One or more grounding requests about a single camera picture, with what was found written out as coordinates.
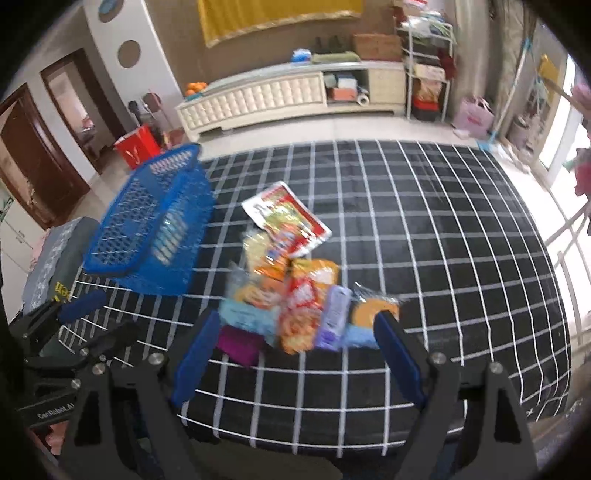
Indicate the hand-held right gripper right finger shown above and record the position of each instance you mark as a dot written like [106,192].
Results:
[399,360]

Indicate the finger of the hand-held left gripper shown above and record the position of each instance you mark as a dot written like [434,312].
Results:
[111,339]
[83,304]

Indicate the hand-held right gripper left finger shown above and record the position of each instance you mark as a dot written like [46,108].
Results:
[198,360]

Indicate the magenta snack packet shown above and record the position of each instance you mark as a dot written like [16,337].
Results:
[240,345]

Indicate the light blue snack packet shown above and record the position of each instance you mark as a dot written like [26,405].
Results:
[244,318]
[360,335]

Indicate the bread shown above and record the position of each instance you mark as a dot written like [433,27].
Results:
[369,310]

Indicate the purple snack packet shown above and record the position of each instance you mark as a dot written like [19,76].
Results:
[334,318]

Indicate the orange cookie packet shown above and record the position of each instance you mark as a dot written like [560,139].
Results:
[251,294]

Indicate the blue plastic basket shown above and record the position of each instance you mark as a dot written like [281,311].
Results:
[138,240]

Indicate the red and orange snack packet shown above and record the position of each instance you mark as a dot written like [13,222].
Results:
[298,318]

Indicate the yellow and white snack packet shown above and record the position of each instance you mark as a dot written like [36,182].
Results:
[318,272]

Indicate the pale yellow snack packet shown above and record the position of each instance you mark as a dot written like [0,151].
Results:
[256,249]

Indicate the orange printed snack packet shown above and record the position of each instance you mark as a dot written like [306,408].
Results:
[277,261]

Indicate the red and white snack pouch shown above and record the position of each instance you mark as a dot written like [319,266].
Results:
[295,214]

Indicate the black checked tablecloth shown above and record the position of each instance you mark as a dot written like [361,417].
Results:
[438,258]

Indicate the dark wooden door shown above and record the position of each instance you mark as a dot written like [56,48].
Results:
[32,161]

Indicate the red paper bag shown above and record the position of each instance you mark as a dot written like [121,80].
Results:
[137,146]

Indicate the blue mop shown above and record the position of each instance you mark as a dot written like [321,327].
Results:
[489,138]

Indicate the pile of oranges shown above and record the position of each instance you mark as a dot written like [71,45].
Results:
[196,86]

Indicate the pink gift bag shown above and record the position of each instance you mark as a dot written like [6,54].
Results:
[473,117]

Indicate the white paper roll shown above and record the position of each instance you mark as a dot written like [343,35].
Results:
[363,98]

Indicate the white tufted cabinet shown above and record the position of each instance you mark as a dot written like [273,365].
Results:
[258,99]

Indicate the pink cloth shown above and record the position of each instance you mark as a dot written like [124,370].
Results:
[582,161]

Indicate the red box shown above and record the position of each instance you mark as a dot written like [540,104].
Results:
[341,94]

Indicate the white metal shelf rack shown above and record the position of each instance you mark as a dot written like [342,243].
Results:
[427,69]

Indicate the green folded cloth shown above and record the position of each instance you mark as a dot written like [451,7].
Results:
[334,57]

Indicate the brown wicker box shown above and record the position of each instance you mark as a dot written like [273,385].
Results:
[377,46]

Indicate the blue and white bag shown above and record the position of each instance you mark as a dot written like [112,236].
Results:
[300,55]

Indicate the yellow board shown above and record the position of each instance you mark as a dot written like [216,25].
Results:
[549,70]

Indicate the round wall plate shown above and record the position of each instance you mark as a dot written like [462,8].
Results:
[111,7]

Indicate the yellow wall cloth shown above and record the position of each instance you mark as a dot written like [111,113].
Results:
[277,16]

